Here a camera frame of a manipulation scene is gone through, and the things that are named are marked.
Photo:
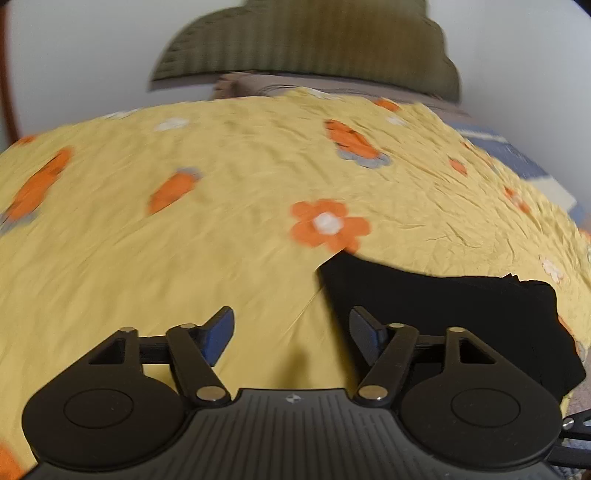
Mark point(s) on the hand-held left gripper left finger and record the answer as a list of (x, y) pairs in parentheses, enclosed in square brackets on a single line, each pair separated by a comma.
[(219, 332)]

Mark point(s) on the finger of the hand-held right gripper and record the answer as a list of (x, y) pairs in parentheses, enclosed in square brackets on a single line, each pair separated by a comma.
[(577, 427)]

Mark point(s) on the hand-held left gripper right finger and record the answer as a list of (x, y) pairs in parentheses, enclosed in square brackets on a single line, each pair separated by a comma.
[(364, 332)]

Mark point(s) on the black pants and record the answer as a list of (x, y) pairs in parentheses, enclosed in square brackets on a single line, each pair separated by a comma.
[(438, 300)]

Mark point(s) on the yellow carrot print blanket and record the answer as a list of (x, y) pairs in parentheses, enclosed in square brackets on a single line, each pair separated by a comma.
[(184, 258)]

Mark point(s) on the taupe bed pillow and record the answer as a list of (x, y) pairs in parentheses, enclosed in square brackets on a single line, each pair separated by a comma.
[(240, 85)]

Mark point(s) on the green ribbed headboard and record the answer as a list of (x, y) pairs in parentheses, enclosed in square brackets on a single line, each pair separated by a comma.
[(300, 37)]

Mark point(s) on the reddish wooden post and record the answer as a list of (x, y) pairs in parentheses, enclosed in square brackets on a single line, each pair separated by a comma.
[(8, 92)]

